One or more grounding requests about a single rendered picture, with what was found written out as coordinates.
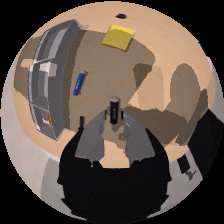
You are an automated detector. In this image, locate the yellow square pad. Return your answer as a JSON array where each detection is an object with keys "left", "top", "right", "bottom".
[{"left": 102, "top": 25, "right": 135, "bottom": 51}]

